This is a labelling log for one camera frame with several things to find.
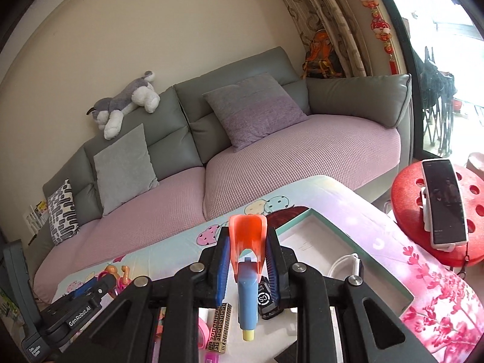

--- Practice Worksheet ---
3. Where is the cream hair claw clip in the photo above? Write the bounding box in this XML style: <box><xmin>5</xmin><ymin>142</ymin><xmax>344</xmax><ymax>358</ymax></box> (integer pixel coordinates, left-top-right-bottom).
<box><xmin>328</xmin><ymin>253</ymin><xmax>364</xmax><ymax>284</ymax></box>

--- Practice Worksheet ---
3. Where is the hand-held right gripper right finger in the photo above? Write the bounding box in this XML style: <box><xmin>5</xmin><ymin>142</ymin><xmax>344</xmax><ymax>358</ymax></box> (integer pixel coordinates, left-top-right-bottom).
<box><xmin>265</xmin><ymin>229</ymin><xmax>439</xmax><ymax>363</ymax></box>

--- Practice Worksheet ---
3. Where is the orange plastic toy figure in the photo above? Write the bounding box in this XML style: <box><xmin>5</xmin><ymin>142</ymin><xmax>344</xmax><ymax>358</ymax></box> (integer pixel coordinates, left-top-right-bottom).
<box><xmin>99</xmin><ymin>265</ymin><xmax>131</xmax><ymax>284</ymax></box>

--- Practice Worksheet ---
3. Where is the orange backpack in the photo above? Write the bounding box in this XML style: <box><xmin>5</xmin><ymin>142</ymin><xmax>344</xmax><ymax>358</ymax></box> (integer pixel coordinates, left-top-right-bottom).
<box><xmin>302</xmin><ymin>29</ymin><xmax>346</xmax><ymax>80</ymax></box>

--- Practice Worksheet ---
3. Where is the green box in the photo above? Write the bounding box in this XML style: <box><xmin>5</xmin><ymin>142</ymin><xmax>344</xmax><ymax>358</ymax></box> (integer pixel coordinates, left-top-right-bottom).
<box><xmin>0</xmin><ymin>287</ymin><xmax>23</xmax><ymax>333</ymax></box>

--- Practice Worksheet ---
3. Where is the patterned curtain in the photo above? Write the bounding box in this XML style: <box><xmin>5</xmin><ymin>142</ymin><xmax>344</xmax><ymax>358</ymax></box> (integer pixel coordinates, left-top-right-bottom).
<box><xmin>265</xmin><ymin>0</ymin><xmax>379</xmax><ymax>78</ymax></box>

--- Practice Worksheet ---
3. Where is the black white patterned cushion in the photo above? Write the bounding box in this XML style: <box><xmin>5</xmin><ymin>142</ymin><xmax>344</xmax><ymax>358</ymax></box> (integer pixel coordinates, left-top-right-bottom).
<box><xmin>47</xmin><ymin>179</ymin><xmax>81</xmax><ymax>246</ymax></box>

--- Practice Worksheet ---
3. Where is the grey cushion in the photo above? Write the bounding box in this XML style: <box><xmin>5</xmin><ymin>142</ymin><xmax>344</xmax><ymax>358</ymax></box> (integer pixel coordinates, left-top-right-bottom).
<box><xmin>93</xmin><ymin>123</ymin><xmax>160</xmax><ymax>217</ymax></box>

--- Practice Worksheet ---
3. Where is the white magazine rack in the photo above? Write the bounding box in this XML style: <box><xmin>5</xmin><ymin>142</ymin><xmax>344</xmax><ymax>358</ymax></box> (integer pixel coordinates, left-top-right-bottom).
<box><xmin>23</xmin><ymin>200</ymin><xmax>49</xmax><ymax>237</ymax></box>

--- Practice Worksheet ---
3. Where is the white phone stand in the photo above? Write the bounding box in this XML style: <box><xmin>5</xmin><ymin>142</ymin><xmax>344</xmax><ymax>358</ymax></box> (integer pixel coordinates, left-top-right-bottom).
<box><xmin>420</xmin><ymin>185</ymin><xmax>458</xmax><ymax>252</ymax></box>

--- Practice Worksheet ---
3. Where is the black folding rack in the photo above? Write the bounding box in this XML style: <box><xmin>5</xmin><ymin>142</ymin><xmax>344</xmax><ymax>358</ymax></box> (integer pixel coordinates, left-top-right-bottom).
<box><xmin>414</xmin><ymin>45</ymin><xmax>458</xmax><ymax>155</ymax></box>

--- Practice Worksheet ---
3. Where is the red hanging decoration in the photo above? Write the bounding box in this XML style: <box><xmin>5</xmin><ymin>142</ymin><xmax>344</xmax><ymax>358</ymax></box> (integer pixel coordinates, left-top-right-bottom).
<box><xmin>335</xmin><ymin>0</ymin><xmax>399</xmax><ymax>76</ymax></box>

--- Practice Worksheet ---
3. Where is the purple cushion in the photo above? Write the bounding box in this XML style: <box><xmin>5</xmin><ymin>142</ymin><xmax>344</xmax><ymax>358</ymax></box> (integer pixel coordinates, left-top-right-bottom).
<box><xmin>203</xmin><ymin>74</ymin><xmax>310</xmax><ymax>153</ymax></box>

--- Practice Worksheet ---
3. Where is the black charger adapter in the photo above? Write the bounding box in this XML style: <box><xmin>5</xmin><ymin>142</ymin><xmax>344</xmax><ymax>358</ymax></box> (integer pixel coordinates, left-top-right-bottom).
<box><xmin>257</xmin><ymin>277</ymin><xmax>284</xmax><ymax>320</ymax></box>

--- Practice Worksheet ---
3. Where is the red plastic stool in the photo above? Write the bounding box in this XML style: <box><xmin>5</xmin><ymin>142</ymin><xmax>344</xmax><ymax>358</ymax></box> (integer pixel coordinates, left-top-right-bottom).
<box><xmin>391</xmin><ymin>161</ymin><xmax>484</xmax><ymax>275</ymax></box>

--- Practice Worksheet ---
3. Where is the black lanyard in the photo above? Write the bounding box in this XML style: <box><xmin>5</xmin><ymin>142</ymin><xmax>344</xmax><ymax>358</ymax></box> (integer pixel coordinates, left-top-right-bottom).
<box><xmin>459</xmin><ymin>242</ymin><xmax>473</xmax><ymax>278</ymax></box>

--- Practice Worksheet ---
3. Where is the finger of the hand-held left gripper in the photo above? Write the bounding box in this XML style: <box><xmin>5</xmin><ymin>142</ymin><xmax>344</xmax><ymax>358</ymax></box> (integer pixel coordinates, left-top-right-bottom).
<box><xmin>95</xmin><ymin>272</ymin><xmax>116</xmax><ymax>295</ymax></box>
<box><xmin>66</xmin><ymin>278</ymin><xmax>100</xmax><ymax>300</ymax></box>

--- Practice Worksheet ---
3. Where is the printed blanket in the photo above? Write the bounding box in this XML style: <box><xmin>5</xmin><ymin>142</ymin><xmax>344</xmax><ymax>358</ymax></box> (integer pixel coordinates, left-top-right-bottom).
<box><xmin>51</xmin><ymin>175</ymin><xmax>484</xmax><ymax>363</ymax></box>

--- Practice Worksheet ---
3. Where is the smartphone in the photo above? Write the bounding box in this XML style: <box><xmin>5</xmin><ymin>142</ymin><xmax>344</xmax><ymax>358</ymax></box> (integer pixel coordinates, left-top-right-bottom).
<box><xmin>421</xmin><ymin>159</ymin><xmax>469</xmax><ymax>246</ymax></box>

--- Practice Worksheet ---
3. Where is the gold black patterned lipstick case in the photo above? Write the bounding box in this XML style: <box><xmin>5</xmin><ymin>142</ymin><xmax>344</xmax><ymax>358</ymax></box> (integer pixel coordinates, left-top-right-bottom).
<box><xmin>206</xmin><ymin>303</ymin><xmax>233</xmax><ymax>354</ymax></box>

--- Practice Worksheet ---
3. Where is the grey sofa with pink covers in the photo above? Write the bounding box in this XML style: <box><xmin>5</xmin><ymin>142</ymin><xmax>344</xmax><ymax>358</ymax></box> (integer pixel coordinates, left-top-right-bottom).
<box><xmin>28</xmin><ymin>46</ymin><xmax>413</xmax><ymax>303</ymax></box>

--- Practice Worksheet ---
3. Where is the grey white plush dog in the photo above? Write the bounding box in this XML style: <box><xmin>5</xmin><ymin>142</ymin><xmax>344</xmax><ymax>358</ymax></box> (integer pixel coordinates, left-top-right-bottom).
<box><xmin>86</xmin><ymin>70</ymin><xmax>161</xmax><ymax>140</ymax></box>

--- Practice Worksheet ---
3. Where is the teal cardboard box lid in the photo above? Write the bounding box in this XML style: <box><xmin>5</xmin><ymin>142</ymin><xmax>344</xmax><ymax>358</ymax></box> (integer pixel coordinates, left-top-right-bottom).
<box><xmin>197</xmin><ymin>207</ymin><xmax>413</xmax><ymax>363</ymax></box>

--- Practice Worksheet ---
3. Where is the pink round item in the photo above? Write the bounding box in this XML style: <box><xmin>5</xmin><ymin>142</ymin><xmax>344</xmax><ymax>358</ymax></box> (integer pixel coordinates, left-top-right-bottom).
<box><xmin>197</xmin><ymin>316</ymin><xmax>212</xmax><ymax>346</ymax></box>

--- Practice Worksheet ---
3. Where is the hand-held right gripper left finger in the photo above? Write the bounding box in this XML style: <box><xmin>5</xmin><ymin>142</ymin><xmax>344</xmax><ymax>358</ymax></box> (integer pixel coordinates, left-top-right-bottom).
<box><xmin>57</xmin><ymin>234</ymin><xmax>231</xmax><ymax>363</ymax></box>

